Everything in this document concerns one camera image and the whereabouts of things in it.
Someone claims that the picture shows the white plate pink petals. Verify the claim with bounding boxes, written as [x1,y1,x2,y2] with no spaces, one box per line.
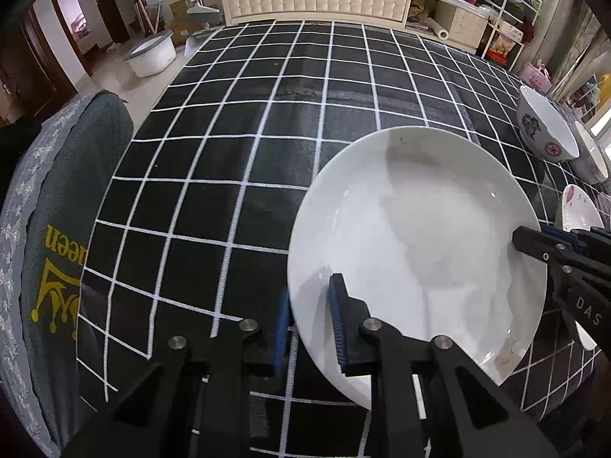
[556,184,604,352]

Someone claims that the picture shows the white bowl with red pattern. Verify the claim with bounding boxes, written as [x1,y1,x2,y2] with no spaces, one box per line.
[518,85,580,162]

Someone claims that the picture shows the large plain white plate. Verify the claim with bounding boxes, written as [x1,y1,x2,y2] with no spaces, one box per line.
[287,126,547,407]

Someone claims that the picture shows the white grey patterned bowl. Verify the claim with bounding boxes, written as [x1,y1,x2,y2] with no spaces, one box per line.
[570,121,609,185]

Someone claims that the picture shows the pink gift bag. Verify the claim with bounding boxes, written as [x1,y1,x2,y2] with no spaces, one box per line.
[520,60,552,94]

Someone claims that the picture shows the black white checkered tablecloth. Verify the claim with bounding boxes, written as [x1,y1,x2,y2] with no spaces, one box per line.
[77,21,610,457]

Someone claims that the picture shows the white paper roll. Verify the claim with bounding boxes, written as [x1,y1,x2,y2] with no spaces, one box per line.
[423,18,448,40]

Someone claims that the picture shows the white metal shelf rack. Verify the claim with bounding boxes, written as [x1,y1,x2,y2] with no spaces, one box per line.
[476,0,543,71]

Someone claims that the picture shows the grey sofa cushion gold crown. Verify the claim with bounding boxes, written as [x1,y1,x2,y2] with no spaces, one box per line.
[1,90,134,457]

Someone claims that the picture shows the cream tufted TV cabinet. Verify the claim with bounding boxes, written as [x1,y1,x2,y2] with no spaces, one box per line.
[221,0,487,54]

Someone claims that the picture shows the white plastic basin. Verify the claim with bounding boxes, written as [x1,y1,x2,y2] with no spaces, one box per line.
[123,30,176,79]

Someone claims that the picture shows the brown wooden door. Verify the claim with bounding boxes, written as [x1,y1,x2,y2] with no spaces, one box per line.
[1,7,77,122]

